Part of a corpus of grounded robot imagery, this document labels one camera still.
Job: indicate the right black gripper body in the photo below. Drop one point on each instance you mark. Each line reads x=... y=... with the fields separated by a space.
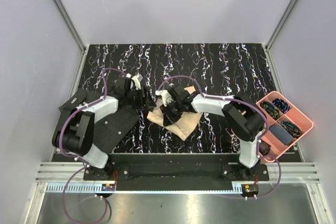
x=173 y=106

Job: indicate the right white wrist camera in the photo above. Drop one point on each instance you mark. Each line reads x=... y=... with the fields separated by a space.
x=165 y=96

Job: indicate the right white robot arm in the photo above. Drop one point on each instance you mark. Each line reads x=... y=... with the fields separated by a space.
x=244 y=119

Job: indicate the brown patterned sock roll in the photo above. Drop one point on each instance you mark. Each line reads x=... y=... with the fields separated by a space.
x=264 y=148

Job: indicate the yellow patterned sock roll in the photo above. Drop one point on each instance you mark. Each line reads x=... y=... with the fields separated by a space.
x=271 y=109

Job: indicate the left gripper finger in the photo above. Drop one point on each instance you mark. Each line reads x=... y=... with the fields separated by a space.
x=145 y=94
x=150 y=104

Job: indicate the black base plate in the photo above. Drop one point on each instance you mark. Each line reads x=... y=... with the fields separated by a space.
x=176 y=173

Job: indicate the pink divided tray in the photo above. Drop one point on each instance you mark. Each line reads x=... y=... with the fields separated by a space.
x=294 y=115

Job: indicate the grey rolled sock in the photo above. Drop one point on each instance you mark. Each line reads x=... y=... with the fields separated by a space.
x=281 y=134

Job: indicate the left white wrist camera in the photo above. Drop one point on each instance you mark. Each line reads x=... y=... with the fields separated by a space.
x=136 y=81

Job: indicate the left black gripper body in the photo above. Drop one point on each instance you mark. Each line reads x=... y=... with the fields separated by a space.
x=135 y=98

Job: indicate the blue patterned sock roll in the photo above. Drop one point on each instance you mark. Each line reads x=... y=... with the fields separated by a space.
x=281 y=104

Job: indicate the teal patterned sock roll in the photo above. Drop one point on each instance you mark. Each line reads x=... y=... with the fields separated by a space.
x=291 y=128

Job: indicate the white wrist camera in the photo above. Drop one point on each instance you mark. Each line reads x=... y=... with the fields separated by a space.
x=165 y=96
x=136 y=81

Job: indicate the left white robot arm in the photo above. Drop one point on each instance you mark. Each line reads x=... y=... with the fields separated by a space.
x=95 y=157

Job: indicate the beige cloth napkin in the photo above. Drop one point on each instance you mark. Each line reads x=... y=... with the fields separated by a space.
x=183 y=127

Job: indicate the slotted cable duct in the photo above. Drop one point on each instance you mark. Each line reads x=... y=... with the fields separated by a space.
x=80 y=188

